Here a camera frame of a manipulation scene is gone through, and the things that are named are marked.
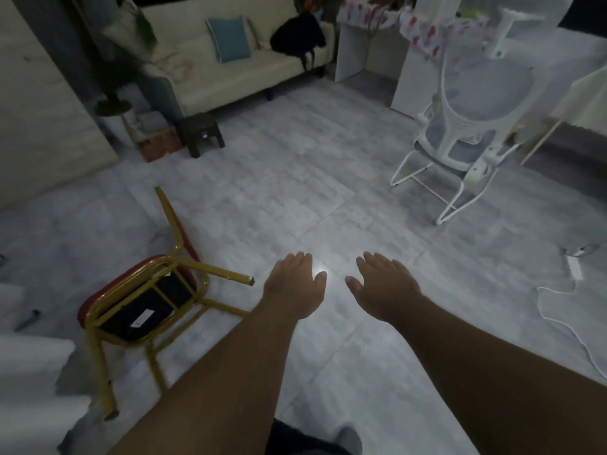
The floral tablecloth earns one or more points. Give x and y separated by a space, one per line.
417 28

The person's right forearm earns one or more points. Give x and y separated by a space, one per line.
488 383

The white power strip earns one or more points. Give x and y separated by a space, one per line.
574 268

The white desk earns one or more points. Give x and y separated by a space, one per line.
351 56

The brown cardboard box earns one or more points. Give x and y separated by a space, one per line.
159 144

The black bag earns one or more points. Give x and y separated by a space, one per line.
296 35

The person's grey shoe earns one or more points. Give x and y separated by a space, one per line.
350 441

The person's left hand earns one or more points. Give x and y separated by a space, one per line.
290 289

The dark plastic stool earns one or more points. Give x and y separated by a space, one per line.
201 130

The potted green plant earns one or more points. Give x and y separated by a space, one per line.
114 108

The cream sofa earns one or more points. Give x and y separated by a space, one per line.
227 82

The person's dark trouser leg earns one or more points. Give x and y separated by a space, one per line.
298 443

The light wooden table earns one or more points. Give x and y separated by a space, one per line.
585 101

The person's left thumb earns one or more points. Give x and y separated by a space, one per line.
320 282

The person's right hand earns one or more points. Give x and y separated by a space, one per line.
386 291

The person's left forearm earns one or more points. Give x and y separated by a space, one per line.
223 383

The white bed sheet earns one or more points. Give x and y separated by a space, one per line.
33 383

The red chair with gold frame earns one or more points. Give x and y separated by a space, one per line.
137 311

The white mesh office chair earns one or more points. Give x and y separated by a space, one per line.
493 92

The blue cushion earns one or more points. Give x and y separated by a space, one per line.
229 38

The person's right thumb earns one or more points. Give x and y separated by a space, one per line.
353 285

